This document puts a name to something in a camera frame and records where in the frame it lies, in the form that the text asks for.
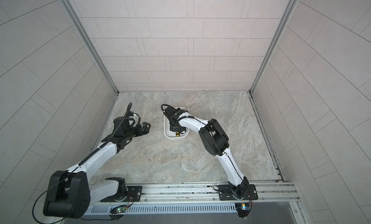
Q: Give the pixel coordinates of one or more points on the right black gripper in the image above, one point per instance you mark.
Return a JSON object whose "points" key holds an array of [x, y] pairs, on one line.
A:
{"points": [[172, 127]]}

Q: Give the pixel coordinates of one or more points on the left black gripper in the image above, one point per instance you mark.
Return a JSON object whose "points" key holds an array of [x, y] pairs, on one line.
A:
{"points": [[146, 130]]}

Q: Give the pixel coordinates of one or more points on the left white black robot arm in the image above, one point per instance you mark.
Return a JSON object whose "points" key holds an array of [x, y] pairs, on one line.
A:
{"points": [[69, 193]]}

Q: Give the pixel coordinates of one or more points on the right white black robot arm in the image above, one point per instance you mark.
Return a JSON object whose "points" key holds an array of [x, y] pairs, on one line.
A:
{"points": [[215, 141]]}

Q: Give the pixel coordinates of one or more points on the white rectangular plastic bin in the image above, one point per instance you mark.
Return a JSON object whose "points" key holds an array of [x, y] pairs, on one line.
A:
{"points": [[163, 108]]}

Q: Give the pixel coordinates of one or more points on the left green circuit board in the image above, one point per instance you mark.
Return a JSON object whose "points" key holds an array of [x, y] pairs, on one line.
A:
{"points": [[119, 209]]}

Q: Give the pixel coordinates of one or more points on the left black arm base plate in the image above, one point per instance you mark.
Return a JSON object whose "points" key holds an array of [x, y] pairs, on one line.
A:
{"points": [[133, 194]]}

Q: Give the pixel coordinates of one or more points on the white vented cable duct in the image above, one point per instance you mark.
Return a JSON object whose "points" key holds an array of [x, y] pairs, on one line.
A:
{"points": [[104, 210]]}

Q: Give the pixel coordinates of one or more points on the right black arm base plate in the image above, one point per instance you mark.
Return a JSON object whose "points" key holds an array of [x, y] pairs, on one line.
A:
{"points": [[228, 192]]}

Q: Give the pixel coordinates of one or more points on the aluminium mounting rail frame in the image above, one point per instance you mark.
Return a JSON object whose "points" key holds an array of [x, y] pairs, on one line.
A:
{"points": [[278, 193]]}

